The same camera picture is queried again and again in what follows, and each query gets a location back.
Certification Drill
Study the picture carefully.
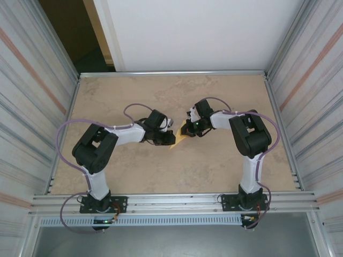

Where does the yellow cloth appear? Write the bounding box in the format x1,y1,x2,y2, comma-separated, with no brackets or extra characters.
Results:
169,120,191,150

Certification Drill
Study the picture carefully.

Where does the grey metal shelf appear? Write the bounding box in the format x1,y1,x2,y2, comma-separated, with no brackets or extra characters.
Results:
32,214,322,257

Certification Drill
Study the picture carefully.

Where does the long aluminium table edge rail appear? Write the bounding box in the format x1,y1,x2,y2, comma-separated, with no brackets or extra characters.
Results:
79,70,269,78

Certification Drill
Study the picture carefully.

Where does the wide aluminium mounting rail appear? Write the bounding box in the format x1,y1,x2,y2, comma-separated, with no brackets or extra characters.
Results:
31,190,321,216

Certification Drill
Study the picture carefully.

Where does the aluminium side rail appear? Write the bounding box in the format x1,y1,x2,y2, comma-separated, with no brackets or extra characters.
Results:
264,73,305,191
48,76,81,195

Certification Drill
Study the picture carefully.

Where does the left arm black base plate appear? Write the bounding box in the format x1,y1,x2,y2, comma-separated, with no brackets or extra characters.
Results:
79,195,128,214

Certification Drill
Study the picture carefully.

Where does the grey slotted cable duct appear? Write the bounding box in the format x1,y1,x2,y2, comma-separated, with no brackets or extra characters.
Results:
40,215,243,227

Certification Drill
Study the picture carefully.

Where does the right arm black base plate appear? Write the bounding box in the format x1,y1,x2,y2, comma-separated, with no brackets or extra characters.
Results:
219,193,269,213

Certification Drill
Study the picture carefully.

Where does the white door frame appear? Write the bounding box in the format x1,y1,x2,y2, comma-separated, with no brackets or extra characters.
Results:
92,0,126,72

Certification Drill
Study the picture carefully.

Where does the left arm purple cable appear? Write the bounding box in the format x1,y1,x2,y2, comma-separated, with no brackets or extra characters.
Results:
57,103,153,235

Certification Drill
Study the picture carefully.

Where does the ribbed translucent enclosure panel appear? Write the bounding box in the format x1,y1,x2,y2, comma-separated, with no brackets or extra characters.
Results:
0,0,80,236
267,0,343,236

